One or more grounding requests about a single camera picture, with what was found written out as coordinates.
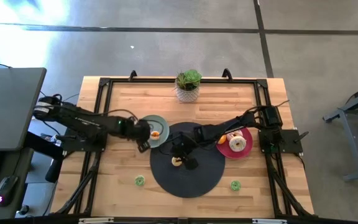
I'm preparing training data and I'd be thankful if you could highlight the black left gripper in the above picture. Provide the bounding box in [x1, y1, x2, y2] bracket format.
[131, 118, 159, 154]

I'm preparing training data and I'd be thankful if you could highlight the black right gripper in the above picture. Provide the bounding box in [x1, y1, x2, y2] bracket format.
[169, 131, 200, 171]

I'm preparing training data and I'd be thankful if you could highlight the large white donut green drizzle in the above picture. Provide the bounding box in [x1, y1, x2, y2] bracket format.
[228, 136, 247, 153]

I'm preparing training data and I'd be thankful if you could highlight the light blue plate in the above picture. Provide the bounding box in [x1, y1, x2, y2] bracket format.
[140, 114, 170, 149]

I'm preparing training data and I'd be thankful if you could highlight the round black woven placemat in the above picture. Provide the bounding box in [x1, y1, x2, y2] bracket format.
[149, 121, 226, 199]

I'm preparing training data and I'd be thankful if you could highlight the pink plate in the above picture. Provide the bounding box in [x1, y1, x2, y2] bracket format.
[216, 126, 254, 161]

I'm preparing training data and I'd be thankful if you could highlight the succulent in white patterned pot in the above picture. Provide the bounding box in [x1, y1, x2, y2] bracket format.
[175, 68, 203, 104]

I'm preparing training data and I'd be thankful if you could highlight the black computer mouse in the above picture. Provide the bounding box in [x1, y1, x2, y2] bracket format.
[0, 175, 19, 208]

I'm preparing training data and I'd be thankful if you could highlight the grey metal stand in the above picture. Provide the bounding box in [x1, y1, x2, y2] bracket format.
[322, 78, 358, 182]

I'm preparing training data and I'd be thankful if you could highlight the black aluminium table frame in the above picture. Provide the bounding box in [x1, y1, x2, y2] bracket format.
[50, 68, 317, 219]

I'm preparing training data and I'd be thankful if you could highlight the silver metal bracket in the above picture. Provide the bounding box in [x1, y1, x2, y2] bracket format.
[78, 217, 115, 224]
[252, 218, 288, 224]

